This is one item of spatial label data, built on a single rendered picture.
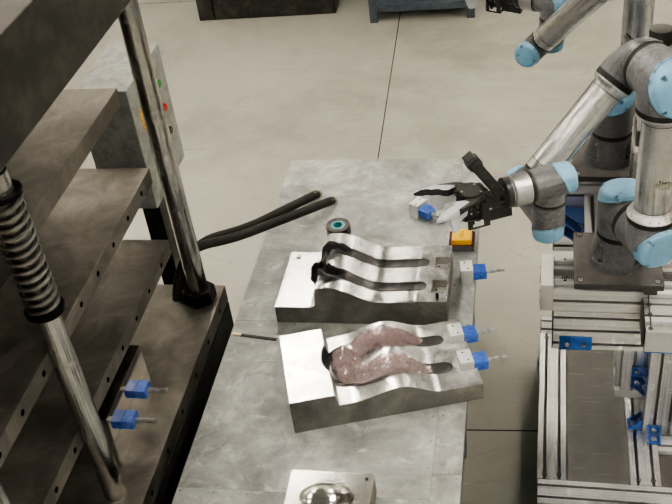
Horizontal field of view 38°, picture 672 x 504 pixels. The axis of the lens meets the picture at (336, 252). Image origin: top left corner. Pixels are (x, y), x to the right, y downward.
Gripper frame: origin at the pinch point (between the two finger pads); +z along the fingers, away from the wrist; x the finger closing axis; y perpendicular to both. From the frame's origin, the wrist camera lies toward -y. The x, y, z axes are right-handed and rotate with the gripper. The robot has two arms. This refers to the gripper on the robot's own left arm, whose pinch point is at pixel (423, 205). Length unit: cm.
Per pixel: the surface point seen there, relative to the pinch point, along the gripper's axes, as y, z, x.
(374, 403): 59, 16, 12
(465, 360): 56, -11, 15
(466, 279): 57, -26, 53
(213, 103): 97, 15, 363
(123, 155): 7, 63, 88
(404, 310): 55, -3, 43
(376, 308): 54, 4, 46
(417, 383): 56, 4, 12
